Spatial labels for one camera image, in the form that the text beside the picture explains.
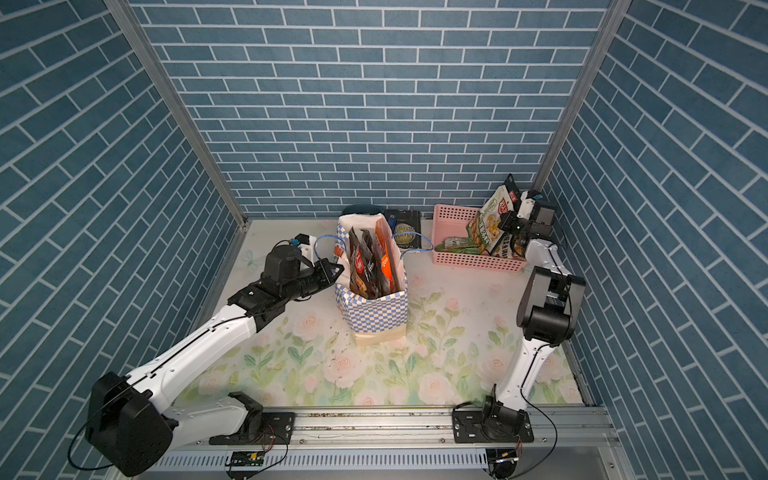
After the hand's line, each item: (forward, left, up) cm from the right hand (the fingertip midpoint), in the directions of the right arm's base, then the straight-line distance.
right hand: (504, 214), depth 98 cm
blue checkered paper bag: (-40, +37, -3) cm, 55 cm away
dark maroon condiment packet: (-30, +40, +3) cm, 50 cm away
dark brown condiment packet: (-3, -3, -12) cm, 13 cm away
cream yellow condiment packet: (+4, +3, -5) cm, 7 cm away
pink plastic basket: (+12, +15, -17) cm, 25 cm away
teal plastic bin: (+13, +48, -13) cm, 52 cm away
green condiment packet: (-2, +13, -15) cm, 20 cm away
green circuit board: (-70, +67, -21) cm, 99 cm away
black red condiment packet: (-28, +43, +4) cm, 52 cm away
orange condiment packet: (-21, +38, +3) cm, 43 cm away
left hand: (-30, +45, +5) cm, 54 cm away
